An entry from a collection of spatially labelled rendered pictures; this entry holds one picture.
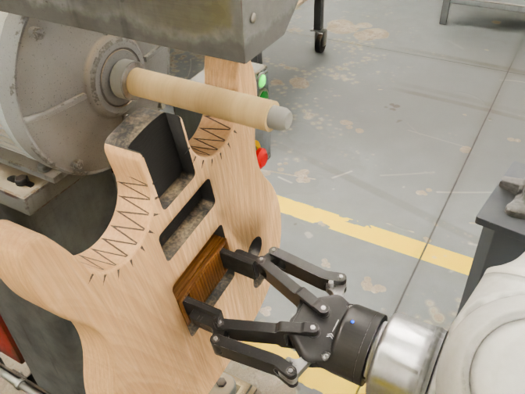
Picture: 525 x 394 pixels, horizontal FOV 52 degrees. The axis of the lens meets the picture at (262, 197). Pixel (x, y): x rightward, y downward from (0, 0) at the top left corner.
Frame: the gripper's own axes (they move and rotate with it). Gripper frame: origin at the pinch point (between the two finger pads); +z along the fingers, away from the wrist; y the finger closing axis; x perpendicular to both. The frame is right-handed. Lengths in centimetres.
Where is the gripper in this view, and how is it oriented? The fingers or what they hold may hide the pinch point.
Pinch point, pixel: (209, 282)
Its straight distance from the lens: 63.4
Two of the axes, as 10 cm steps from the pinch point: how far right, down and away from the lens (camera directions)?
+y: 4.8, -6.6, 5.8
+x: -1.1, -7.0, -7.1
